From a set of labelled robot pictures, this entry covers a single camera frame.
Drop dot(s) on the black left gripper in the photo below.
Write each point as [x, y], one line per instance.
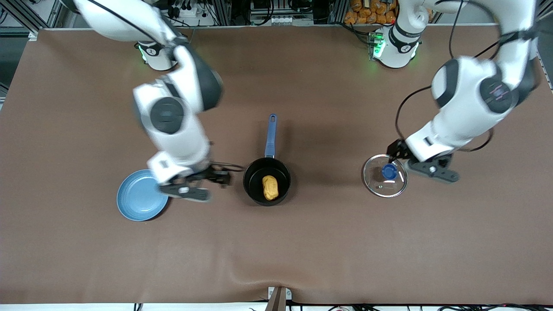
[398, 150]

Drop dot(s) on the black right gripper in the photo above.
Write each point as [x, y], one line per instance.
[208, 173]

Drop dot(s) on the glass lid with blue knob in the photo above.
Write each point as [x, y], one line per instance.
[389, 172]

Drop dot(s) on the yellow potato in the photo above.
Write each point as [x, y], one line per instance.
[270, 188]

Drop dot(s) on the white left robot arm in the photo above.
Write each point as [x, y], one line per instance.
[466, 112]

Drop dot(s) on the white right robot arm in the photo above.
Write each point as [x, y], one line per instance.
[173, 129]

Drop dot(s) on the blue round plate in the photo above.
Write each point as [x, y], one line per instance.
[138, 201]

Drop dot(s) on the brown table mat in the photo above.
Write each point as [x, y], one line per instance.
[345, 242]

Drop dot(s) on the pile of orange items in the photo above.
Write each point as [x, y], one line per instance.
[367, 12]

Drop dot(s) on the white power strip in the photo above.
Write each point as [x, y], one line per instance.
[185, 11]

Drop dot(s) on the grey equipment box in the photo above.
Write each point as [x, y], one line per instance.
[281, 13]

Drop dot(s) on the metal bracket with post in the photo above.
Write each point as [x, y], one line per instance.
[278, 298]

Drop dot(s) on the aluminium frame profile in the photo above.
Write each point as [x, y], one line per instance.
[26, 17]

